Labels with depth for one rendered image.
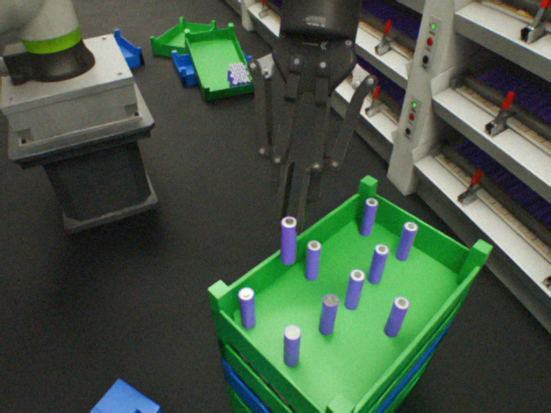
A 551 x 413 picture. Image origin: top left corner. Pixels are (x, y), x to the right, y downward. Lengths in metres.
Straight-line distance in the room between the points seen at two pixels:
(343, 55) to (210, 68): 1.37
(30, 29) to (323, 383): 0.85
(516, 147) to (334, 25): 0.62
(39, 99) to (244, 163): 0.62
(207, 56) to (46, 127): 0.94
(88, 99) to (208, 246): 0.44
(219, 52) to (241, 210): 0.86
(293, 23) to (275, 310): 0.34
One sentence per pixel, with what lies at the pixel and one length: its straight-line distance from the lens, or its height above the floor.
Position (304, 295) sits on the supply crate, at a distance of 0.57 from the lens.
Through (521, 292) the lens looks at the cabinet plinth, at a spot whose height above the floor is 0.03.
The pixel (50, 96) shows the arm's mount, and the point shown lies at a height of 0.38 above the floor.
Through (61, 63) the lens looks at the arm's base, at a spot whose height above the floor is 0.42.
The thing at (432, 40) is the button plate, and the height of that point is 0.44.
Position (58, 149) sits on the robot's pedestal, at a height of 0.28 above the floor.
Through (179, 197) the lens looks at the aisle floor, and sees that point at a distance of 1.21.
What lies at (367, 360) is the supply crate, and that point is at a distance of 0.53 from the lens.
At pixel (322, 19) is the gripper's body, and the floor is 0.66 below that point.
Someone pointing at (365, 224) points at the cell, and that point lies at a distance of 0.63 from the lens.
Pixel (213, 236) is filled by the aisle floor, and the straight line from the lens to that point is 1.08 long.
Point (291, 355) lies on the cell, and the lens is 0.48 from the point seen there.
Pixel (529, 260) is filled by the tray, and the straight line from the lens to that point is 1.01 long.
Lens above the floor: 0.79
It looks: 43 degrees down
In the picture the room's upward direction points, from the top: straight up
